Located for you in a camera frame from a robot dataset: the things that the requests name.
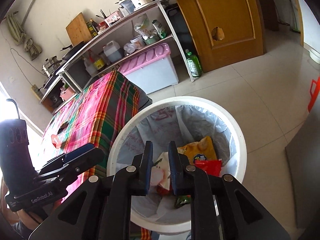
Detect white metal kitchen shelf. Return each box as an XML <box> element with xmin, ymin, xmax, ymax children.
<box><xmin>40</xmin><ymin>0</ymin><xmax>187</xmax><ymax>103</ymax></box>

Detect wooden cutting board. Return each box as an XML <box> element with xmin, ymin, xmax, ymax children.
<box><xmin>66</xmin><ymin>13</ymin><xmax>93</xmax><ymax>46</ymax></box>

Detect green bowl on shelf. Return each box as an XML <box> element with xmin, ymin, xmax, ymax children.
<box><xmin>144</xmin><ymin>35</ymin><xmax>160</xmax><ymax>46</ymax></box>

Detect red snack wrapper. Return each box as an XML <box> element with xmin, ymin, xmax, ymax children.
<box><xmin>194</xmin><ymin>160</ymin><xmax>222</xmax><ymax>177</ymax></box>

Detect yellow snack bag in bin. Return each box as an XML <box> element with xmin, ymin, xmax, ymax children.
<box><xmin>177</xmin><ymin>136</ymin><xmax>217</xmax><ymax>164</ymax></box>

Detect dark sauce bottle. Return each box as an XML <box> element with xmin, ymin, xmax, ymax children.
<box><xmin>90</xmin><ymin>18</ymin><xmax>99</xmax><ymax>33</ymax></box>

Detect red-lid jelly cup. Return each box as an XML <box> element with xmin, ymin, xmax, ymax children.
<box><xmin>51</xmin><ymin>134</ymin><xmax>62</xmax><ymax>149</ymax></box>
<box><xmin>156</xmin><ymin>185</ymin><xmax>172</xmax><ymax>197</ymax></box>

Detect black frying pan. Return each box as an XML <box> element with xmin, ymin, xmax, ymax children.
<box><xmin>60</xmin><ymin>41</ymin><xmax>85</xmax><ymax>61</ymax></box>

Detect white plastic food bag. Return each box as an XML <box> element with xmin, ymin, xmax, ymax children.
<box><xmin>133</xmin><ymin>14</ymin><xmax>157</xmax><ymax>40</ymax></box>

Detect translucent trash bag liner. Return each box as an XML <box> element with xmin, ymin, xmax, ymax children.
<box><xmin>116</xmin><ymin>105</ymin><xmax>236</xmax><ymax>224</ymax></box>

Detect clear plastic container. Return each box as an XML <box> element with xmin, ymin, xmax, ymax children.
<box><xmin>118</xmin><ymin>0</ymin><xmax>136</xmax><ymax>17</ymax></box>

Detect green detergent bottle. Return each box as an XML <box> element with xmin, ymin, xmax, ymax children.
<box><xmin>185</xmin><ymin>49</ymin><xmax>202</xmax><ymax>77</ymax></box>

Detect white paper cup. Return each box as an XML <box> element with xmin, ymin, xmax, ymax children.
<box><xmin>150</xmin><ymin>152</ymin><xmax>171</xmax><ymax>190</ymax></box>

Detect pink lid storage box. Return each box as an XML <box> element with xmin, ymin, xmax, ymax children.
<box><xmin>118</xmin><ymin>43</ymin><xmax>178</xmax><ymax>94</ymax></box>

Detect green snack bag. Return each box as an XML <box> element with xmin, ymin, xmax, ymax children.
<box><xmin>174</xmin><ymin>195</ymin><xmax>191</xmax><ymax>209</ymax></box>

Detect brown wooden door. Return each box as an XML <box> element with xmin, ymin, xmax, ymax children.
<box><xmin>176</xmin><ymin>0</ymin><xmax>265</xmax><ymax>72</ymax></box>

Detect person's left hand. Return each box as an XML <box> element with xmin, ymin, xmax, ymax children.
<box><xmin>1</xmin><ymin>178</ymin><xmax>43</xmax><ymax>231</ymax></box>

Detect stainless steel steamer pot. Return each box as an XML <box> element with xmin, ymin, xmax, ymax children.
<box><xmin>42</xmin><ymin>56</ymin><xmax>62</xmax><ymax>77</ymax></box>

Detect pink plaid tablecloth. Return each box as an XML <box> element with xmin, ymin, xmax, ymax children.
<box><xmin>39</xmin><ymin>70</ymin><xmax>153</xmax><ymax>240</ymax></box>

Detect white trash bin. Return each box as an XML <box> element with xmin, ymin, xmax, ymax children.
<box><xmin>106</xmin><ymin>96</ymin><xmax>247</xmax><ymax>235</ymax></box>

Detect white lidded tub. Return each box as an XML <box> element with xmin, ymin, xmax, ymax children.
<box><xmin>130</xmin><ymin>35</ymin><xmax>146</xmax><ymax>49</ymax></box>

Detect pink woven basket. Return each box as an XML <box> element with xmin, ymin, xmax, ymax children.
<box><xmin>60</xmin><ymin>87</ymin><xmax>75</xmax><ymax>101</ymax></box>

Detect white plastic oil jug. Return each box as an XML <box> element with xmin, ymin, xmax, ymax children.
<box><xmin>103</xmin><ymin>41</ymin><xmax>124</xmax><ymax>63</ymax></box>

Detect pink utensil holder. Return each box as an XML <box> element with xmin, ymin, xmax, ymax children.
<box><xmin>105</xmin><ymin>10</ymin><xmax>124</xmax><ymax>27</ymax></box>

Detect red-cap soy sauce bottle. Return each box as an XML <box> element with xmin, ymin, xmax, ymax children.
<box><xmin>88</xmin><ymin>50</ymin><xmax>105</xmax><ymax>71</ymax></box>

